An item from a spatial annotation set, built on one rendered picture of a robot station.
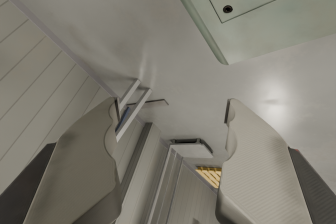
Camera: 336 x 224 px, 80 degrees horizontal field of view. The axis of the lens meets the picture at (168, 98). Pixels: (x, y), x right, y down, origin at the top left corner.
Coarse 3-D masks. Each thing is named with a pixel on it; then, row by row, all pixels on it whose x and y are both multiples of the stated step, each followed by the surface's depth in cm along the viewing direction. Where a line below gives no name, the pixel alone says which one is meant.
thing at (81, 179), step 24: (96, 120) 10; (72, 144) 9; (96, 144) 9; (48, 168) 8; (72, 168) 7; (96, 168) 7; (48, 192) 7; (72, 192) 7; (96, 192) 7; (120, 192) 8; (48, 216) 6; (72, 216) 6; (96, 216) 7
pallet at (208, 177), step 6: (198, 168) 447; (204, 168) 439; (210, 168) 432; (216, 168) 424; (204, 174) 448; (210, 174) 438; (216, 174) 426; (210, 180) 468; (216, 180) 457; (216, 186) 492
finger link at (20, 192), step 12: (48, 144) 9; (36, 156) 8; (48, 156) 8; (24, 168) 8; (36, 168) 8; (24, 180) 7; (36, 180) 7; (12, 192) 7; (24, 192) 7; (0, 204) 6; (12, 204) 6; (24, 204) 6; (0, 216) 6; (12, 216) 6; (24, 216) 6
